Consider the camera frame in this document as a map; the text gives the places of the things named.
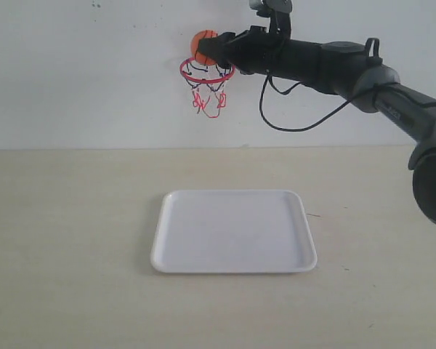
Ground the black cable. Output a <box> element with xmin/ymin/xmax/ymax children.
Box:
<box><xmin>258</xmin><ymin>71</ymin><xmax>436</xmax><ymax>132</ymax></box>

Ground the red mini basketball hoop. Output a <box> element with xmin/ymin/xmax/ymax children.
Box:
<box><xmin>179</xmin><ymin>57</ymin><xmax>235</xmax><ymax>119</ymax></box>

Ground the white plastic tray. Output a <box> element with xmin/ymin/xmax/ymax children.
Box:
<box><xmin>150</xmin><ymin>189</ymin><xmax>318</xmax><ymax>274</ymax></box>

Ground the small orange basketball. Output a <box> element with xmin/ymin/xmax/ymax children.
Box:
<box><xmin>190</xmin><ymin>29</ymin><xmax>219</xmax><ymax>66</ymax></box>

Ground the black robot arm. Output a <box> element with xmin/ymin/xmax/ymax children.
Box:
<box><xmin>198</xmin><ymin>26</ymin><xmax>436</xmax><ymax>224</ymax></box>

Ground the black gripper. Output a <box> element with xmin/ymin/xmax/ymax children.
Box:
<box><xmin>197</xmin><ymin>26</ymin><xmax>290</xmax><ymax>75</ymax></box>

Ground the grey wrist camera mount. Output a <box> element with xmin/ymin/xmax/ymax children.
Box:
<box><xmin>249</xmin><ymin>0</ymin><xmax>293</xmax><ymax>39</ymax></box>

